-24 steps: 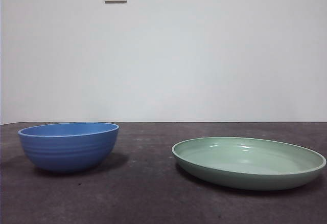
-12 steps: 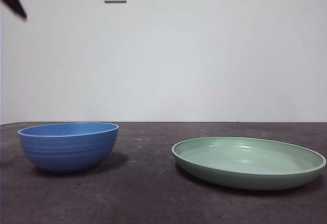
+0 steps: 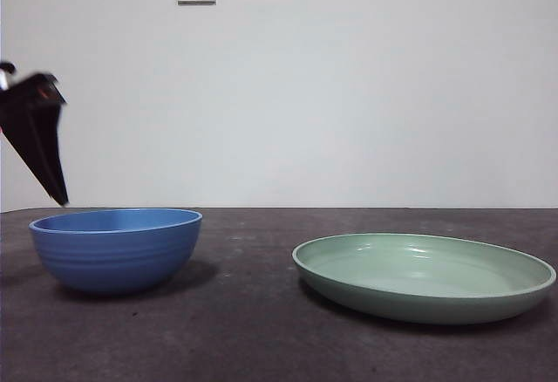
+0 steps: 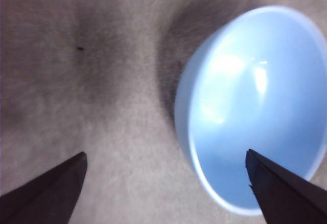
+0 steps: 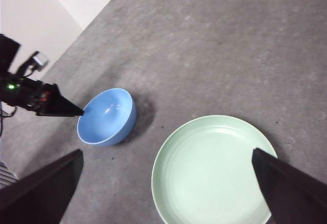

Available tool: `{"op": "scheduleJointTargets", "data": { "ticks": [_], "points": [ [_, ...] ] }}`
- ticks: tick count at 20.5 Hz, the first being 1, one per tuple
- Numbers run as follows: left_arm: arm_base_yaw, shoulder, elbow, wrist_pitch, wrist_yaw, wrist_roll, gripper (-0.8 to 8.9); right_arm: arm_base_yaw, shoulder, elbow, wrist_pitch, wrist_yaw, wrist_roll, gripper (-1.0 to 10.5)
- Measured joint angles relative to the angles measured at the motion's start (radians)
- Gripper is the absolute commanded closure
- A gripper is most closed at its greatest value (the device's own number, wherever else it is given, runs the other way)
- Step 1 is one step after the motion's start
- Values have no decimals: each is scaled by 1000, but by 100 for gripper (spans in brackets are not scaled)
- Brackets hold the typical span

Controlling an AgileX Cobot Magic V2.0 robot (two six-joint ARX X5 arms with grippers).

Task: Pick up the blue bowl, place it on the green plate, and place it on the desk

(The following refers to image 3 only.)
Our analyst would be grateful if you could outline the blue ribbed bowl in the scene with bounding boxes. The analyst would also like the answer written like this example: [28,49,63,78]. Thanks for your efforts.
[28,208,204,294]

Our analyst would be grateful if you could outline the green round plate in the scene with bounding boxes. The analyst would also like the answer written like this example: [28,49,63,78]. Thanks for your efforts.
[291,232,558,325]

